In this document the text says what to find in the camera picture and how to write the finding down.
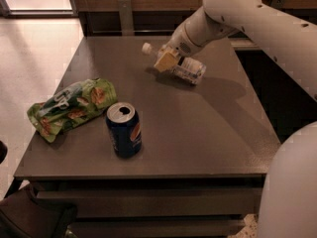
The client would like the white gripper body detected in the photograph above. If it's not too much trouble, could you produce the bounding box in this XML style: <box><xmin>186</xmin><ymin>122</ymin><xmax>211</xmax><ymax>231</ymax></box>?
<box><xmin>165</xmin><ymin>25</ymin><xmax>202</xmax><ymax>57</ymax></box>

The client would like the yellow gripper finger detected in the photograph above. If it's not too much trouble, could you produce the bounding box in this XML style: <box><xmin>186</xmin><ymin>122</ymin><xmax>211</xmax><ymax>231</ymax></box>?
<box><xmin>154</xmin><ymin>50</ymin><xmax>179</xmax><ymax>72</ymax></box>

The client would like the clear plastic water bottle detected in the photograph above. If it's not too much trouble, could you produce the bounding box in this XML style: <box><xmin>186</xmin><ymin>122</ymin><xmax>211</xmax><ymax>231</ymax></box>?
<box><xmin>142</xmin><ymin>43</ymin><xmax>206</xmax><ymax>85</ymax></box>

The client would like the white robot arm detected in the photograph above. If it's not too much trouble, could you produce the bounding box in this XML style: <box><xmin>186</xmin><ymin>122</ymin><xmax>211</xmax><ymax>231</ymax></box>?
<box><xmin>155</xmin><ymin>0</ymin><xmax>317</xmax><ymax>238</ymax></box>

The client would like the blue Pepsi soda can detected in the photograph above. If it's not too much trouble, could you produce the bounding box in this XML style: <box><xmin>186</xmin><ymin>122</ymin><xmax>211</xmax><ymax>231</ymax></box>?
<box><xmin>106</xmin><ymin>102</ymin><xmax>142</xmax><ymax>159</ymax></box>

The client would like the green chip bag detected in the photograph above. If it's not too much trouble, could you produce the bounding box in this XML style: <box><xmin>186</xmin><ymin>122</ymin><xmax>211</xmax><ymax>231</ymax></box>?
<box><xmin>27</xmin><ymin>78</ymin><xmax>117</xmax><ymax>143</ymax></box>

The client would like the grey upper drawer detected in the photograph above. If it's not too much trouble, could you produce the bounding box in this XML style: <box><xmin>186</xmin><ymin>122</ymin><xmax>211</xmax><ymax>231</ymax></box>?
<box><xmin>38</xmin><ymin>188</ymin><xmax>262</xmax><ymax>218</ymax></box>

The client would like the grey drawer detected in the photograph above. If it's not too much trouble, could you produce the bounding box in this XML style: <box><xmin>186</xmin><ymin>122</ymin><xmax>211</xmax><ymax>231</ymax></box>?
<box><xmin>38</xmin><ymin>188</ymin><xmax>262</xmax><ymax>218</ymax></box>
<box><xmin>70</xmin><ymin>220</ymin><xmax>245</xmax><ymax>238</ymax></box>

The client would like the grey lower drawer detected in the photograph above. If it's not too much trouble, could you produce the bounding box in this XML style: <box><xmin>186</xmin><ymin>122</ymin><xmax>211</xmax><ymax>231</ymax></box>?
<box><xmin>70</xmin><ymin>220</ymin><xmax>245</xmax><ymax>238</ymax></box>

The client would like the dark brown chair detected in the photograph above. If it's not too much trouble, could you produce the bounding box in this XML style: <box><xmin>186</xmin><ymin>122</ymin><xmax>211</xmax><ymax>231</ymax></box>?
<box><xmin>0</xmin><ymin>184</ymin><xmax>77</xmax><ymax>238</ymax></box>

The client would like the left metal wall bracket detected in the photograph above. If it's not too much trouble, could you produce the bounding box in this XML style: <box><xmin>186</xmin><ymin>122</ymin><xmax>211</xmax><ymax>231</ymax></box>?
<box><xmin>118</xmin><ymin>0</ymin><xmax>135</xmax><ymax>36</ymax></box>

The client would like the metal wall bracket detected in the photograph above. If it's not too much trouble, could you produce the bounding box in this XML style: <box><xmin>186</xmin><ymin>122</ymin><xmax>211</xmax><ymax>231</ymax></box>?
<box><xmin>118</xmin><ymin>0</ymin><xmax>135</xmax><ymax>36</ymax></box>
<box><xmin>269</xmin><ymin>0</ymin><xmax>286</xmax><ymax>9</ymax></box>

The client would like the right metal wall bracket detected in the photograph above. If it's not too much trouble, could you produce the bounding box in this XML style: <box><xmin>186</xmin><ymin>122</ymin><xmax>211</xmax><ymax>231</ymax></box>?
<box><xmin>269</xmin><ymin>0</ymin><xmax>286</xmax><ymax>9</ymax></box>

